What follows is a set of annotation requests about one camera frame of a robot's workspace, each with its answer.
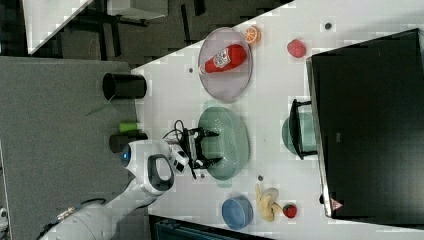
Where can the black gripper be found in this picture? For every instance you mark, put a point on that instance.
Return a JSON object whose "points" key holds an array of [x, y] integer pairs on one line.
{"points": [[189, 145]]}

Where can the green plastic strainer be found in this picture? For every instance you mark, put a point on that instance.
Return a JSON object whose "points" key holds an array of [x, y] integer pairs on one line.
{"points": [[231, 144]]}

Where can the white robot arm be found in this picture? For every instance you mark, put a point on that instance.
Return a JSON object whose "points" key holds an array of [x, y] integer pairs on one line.
{"points": [[154, 165]]}

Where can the round grey plate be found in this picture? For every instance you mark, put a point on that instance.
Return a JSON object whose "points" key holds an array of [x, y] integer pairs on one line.
{"points": [[225, 86]]}

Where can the blue cup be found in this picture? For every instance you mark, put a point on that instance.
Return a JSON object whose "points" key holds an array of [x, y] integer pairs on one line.
{"points": [[237, 212]]}

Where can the yellow banana bunch toy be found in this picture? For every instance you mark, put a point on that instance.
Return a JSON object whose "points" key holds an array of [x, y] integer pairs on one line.
{"points": [[266, 203]]}

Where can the small black cylinder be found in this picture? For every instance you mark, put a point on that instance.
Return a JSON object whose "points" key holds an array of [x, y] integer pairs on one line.
{"points": [[117, 142]]}

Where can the green cup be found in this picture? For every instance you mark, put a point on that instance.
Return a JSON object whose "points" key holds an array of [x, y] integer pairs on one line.
{"points": [[300, 135]]}

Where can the red ketchup bottle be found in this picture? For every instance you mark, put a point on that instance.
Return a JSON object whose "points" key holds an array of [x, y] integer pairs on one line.
{"points": [[226, 59]]}

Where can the small red strawberry toy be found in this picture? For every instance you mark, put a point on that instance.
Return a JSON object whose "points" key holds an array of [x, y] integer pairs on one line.
{"points": [[290, 210]]}

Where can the black cylinder container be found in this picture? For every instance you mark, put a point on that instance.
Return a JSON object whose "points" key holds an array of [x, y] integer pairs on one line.
{"points": [[123, 86]]}

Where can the orange slice toy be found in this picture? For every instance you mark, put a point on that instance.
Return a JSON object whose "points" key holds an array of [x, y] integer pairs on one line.
{"points": [[252, 35]]}

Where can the pink strawberry toy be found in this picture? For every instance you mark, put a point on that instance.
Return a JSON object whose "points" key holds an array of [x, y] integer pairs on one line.
{"points": [[296, 48]]}

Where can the black toaster oven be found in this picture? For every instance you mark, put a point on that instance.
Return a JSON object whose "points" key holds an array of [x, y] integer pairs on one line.
{"points": [[367, 103]]}

